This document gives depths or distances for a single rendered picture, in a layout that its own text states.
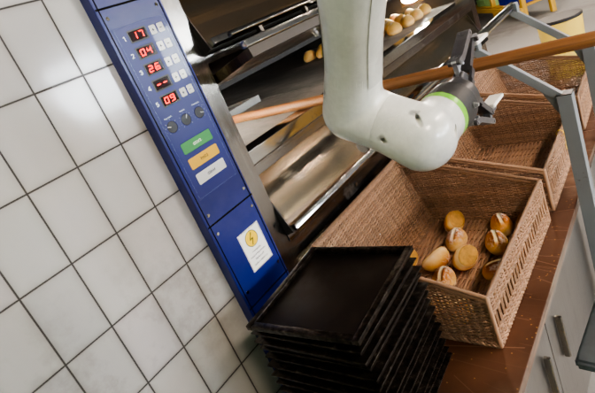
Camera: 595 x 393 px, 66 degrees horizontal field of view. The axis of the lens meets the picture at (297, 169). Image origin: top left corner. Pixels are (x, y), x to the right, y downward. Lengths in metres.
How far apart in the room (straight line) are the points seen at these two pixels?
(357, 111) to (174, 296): 0.58
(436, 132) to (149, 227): 0.62
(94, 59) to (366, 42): 0.57
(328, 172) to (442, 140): 0.73
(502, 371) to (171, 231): 0.80
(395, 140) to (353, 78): 0.12
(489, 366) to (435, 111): 0.67
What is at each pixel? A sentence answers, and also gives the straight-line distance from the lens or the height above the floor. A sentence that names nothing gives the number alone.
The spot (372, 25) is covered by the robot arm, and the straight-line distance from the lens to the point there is 0.66.
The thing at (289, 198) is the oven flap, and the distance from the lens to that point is 1.29.
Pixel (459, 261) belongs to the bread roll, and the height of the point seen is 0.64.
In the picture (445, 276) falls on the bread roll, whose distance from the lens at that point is 1.40.
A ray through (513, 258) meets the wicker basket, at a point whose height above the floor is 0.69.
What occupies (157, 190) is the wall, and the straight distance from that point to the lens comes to 1.04.
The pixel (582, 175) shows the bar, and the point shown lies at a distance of 1.66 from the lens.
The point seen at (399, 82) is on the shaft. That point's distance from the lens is 1.22.
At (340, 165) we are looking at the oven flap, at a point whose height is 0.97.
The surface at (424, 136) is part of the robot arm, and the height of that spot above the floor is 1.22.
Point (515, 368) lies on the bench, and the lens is 1.21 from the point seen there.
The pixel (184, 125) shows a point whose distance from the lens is 1.06.
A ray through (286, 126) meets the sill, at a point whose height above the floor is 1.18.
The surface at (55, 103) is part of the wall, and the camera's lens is 0.98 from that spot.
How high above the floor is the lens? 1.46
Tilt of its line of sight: 18 degrees down
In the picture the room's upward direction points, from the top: 23 degrees counter-clockwise
